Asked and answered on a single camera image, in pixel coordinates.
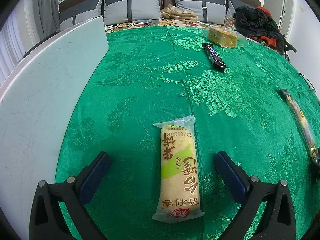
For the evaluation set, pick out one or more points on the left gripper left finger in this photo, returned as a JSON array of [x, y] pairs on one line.
[[46, 218]]

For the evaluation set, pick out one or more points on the white storage box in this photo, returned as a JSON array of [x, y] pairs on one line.
[[37, 101]]

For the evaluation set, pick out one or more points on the yellow rice cracker packet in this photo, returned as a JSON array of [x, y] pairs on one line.
[[179, 197]]

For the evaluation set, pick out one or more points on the grey pillow centre left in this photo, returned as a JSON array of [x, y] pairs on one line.
[[121, 11]]

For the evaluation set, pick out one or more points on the grey pillow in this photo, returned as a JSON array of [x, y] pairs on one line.
[[121, 11], [207, 11], [232, 5], [81, 12]]

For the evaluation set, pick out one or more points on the long clear snack packet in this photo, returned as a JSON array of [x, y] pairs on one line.
[[313, 149]]

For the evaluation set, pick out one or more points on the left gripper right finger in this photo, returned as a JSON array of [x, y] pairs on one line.
[[278, 218]]

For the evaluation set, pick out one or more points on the grey pillow far right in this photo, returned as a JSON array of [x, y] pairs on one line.
[[232, 5]]

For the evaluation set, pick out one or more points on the grey pillow centre right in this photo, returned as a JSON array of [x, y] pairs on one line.
[[207, 11]]

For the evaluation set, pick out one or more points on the grey pillow far left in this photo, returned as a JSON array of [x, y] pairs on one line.
[[81, 12]]

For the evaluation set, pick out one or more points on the green patterned cloth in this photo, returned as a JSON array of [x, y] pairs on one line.
[[156, 74]]

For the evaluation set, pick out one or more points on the dark chocolate bar packet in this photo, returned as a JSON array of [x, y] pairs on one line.
[[213, 56]]

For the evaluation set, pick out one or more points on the yellow cake clear wrapper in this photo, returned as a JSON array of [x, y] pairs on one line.
[[224, 37]]

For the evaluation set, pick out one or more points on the folded beige cloth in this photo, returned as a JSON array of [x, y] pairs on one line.
[[171, 11]]

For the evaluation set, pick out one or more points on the black and orange jacket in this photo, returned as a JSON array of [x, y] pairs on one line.
[[258, 24]]

